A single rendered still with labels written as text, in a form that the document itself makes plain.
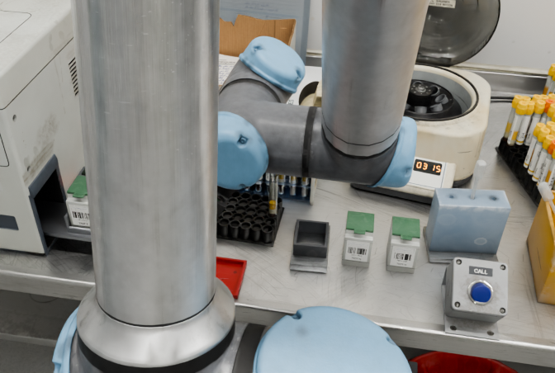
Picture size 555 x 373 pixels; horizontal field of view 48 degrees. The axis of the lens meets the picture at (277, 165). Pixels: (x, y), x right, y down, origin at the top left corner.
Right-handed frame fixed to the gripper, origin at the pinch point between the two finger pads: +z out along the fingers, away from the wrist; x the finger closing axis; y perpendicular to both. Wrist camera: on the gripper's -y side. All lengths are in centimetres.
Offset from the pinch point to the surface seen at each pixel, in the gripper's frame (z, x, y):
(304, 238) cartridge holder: -8.6, 4.7, 21.6
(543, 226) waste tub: -30, 7, 48
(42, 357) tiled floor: 106, 35, 0
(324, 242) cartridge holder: -12.1, 2.3, 23.3
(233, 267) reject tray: -2.8, -1.9, 13.9
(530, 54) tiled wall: -35, 60, 52
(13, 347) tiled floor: 111, 37, -8
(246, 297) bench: -4.1, -6.9, 16.6
